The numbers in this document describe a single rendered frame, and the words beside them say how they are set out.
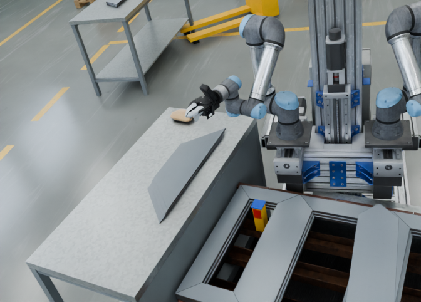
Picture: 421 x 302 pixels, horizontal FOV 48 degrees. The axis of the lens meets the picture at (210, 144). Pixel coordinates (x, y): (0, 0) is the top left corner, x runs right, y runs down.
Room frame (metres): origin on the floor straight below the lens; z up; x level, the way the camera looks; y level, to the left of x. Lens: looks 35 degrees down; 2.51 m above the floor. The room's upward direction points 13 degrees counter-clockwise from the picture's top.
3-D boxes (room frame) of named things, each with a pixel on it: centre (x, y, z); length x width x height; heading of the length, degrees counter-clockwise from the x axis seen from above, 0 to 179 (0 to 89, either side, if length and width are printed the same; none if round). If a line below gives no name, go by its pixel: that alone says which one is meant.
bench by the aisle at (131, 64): (5.85, 0.53, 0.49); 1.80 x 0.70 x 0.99; 156
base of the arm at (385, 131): (1.90, -0.89, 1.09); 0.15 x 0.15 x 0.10
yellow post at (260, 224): (1.75, -0.17, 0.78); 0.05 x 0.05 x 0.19; 57
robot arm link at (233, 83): (2.00, -0.15, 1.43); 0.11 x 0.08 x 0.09; 132
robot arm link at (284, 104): (2.09, -0.43, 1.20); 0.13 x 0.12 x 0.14; 42
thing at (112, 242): (1.92, 0.31, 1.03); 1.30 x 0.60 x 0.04; 147
